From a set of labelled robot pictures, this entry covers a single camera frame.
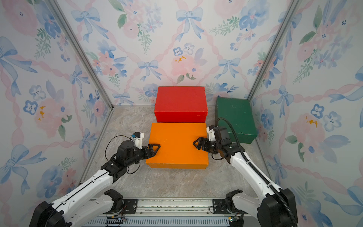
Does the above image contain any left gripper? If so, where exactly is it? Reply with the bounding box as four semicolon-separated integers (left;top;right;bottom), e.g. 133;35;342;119
127;143;161;167

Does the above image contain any orange shoebox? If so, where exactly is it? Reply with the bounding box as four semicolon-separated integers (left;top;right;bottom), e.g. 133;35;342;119
146;123;209;169

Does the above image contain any green shoebox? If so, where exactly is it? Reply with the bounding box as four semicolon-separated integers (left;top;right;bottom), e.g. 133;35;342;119
215;97;258;144

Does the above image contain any red shoebox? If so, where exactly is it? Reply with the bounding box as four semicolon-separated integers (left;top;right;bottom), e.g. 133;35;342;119
154;86;208;123

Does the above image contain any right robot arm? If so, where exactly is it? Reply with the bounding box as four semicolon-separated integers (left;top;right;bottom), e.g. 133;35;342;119
193;137;298;227

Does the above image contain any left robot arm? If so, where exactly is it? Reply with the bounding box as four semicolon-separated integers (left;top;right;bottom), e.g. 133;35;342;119
29;140;161;227

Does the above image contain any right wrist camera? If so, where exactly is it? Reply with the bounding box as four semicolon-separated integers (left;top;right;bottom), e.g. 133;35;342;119
207;125;218;141

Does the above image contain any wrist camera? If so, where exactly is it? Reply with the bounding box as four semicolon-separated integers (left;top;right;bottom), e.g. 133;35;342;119
131;132;144;149
207;125;218;141

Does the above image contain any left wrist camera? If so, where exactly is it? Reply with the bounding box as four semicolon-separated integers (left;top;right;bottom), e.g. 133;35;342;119
131;132;144;149

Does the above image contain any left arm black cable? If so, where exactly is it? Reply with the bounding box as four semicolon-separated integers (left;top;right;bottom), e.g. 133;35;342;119
104;135;141;175

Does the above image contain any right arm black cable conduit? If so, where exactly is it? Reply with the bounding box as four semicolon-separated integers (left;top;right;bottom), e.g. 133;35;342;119
216;117;297;227

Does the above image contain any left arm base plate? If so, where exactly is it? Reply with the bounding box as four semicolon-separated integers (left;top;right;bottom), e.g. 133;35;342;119
108;199;139;215

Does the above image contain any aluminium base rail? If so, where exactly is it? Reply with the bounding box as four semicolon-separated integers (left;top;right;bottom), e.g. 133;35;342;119
73;196;298;227

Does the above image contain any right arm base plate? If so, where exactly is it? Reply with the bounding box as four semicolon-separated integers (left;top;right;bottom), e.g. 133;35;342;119
209;199;248;216

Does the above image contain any left corner aluminium post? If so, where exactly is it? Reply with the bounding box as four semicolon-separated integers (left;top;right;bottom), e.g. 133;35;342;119
45;0;113;109

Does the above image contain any corner aluminium post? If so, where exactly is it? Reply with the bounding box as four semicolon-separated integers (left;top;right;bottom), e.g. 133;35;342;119
247;0;300;103
45;0;113;109

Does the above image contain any right corner aluminium post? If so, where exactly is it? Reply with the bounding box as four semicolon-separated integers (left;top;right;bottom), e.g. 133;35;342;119
247;0;300;103

